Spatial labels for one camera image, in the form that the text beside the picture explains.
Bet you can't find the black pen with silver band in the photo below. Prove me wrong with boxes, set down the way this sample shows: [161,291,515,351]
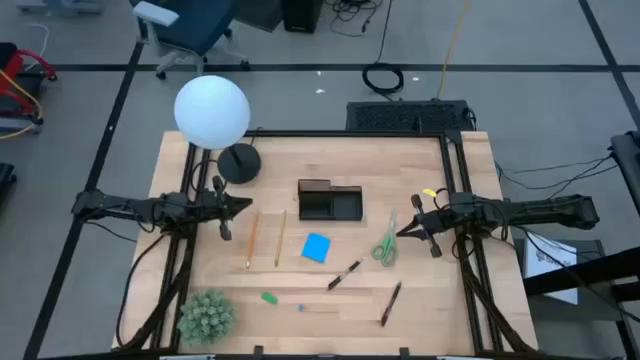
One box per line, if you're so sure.
[326,257,365,292]

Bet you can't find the black mesh computer case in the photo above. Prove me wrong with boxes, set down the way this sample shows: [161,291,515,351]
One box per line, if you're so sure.
[345,99,476,134]

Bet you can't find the green handled scissors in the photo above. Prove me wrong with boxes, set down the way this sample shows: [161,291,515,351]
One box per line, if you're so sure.
[370,208,400,268]

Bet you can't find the white printed paper sheet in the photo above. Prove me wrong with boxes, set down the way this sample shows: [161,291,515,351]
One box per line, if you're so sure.
[523,232,580,306]

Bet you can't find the red and black cart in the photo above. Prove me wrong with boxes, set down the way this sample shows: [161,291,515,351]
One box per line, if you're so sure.
[0,41,59,141]

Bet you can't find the grey side table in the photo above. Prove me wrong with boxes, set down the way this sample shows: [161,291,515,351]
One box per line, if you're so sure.
[513,238,640,360]

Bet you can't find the yellow pencil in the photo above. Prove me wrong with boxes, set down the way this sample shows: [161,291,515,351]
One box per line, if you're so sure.
[273,208,288,268]

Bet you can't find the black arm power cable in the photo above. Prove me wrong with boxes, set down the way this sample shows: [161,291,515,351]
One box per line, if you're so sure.
[115,232,169,350]

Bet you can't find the tangled black floor cables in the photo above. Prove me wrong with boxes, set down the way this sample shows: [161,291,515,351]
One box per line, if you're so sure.
[323,0,386,40]

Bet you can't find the black side desk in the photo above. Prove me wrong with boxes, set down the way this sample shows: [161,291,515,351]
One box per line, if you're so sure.
[608,130,640,214]

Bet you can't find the orange pencil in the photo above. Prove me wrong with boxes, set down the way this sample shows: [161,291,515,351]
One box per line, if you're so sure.
[244,210,262,270]

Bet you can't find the black slanted beam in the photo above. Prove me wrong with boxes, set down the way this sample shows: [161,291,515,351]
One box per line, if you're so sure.
[522,247,640,301]

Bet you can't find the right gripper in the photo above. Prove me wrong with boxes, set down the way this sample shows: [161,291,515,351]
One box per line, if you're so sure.
[396,193,454,260]

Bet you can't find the potted green plant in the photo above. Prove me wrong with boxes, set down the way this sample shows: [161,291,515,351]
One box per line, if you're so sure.
[176,288,237,347]

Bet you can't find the grey desk base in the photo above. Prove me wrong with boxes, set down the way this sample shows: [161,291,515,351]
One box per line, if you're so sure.
[13,0,105,16]

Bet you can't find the black computer tower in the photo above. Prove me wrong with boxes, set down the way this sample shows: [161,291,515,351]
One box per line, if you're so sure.
[282,0,325,35]

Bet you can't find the coiled black cable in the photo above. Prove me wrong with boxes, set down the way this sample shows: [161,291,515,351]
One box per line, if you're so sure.
[361,0,405,99]

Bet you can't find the yellow hanging cable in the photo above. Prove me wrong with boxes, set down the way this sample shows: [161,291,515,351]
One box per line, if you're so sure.
[435,0,472,100]

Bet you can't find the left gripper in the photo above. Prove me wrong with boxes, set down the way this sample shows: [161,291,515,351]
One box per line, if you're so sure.
[197,174,254,243]

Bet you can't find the black mesh desk organizer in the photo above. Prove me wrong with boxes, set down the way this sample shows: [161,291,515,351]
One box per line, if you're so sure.
[297,178,364,223]

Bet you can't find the blue office chair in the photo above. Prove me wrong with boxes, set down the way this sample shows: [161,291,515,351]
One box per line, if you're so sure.
[130,0,252,81]

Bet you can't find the dark red pen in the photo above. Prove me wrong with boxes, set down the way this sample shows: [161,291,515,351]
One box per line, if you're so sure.
[379,280,403,328]

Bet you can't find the blue sticky note pad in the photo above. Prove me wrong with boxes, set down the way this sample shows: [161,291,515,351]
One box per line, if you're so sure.
[300,232,332,264]

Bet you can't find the white globe table lamp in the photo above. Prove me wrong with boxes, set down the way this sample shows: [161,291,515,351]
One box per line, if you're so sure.
[173,74,263,185]

